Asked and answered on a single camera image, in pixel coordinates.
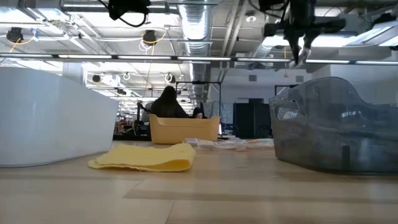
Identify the black overhead camera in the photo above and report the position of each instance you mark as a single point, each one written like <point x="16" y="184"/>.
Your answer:
<point x="150" y="36"/>

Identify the black ceiling camera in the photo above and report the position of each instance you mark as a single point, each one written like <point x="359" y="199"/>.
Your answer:
<point x="14" y="34"/>

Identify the black aluminium frame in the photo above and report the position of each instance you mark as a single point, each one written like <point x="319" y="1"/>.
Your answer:
<point x="18" y="56"/>

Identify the silver metal bottle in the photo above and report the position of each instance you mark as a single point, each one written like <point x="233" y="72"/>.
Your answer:
<point x="220" y="129"/>

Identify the white plastic bin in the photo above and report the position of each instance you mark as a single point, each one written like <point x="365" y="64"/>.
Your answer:
<point x="46" y="118"/>

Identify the grey translucent plastic bin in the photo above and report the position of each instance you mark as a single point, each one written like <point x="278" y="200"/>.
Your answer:
<point x="326" y="140"/>

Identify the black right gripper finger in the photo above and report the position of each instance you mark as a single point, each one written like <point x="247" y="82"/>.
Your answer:
<point x="308" y="40"/>
<point x="293" y="46"/>

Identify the orange plastic bin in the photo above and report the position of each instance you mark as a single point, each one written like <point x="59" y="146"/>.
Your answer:
<point x="183" y="130"/>

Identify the person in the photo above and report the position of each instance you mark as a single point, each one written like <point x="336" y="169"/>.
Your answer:
<point x="168" y="104"/>
<point x="198" y="112"/>

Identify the silver spiral duct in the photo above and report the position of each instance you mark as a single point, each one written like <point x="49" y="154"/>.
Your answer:
<point x="262" y="49"/>
<point x="196" y="31"/>

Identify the clear plastic bags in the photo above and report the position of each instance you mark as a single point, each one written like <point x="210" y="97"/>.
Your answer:
<point x="233" y="143"/>

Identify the yellow folded cloth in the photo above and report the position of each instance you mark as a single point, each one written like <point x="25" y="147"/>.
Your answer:
<point x="149" y="157"/>

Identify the black stand frame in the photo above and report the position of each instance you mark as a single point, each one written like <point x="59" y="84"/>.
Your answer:
<point x="199" y="82"/>

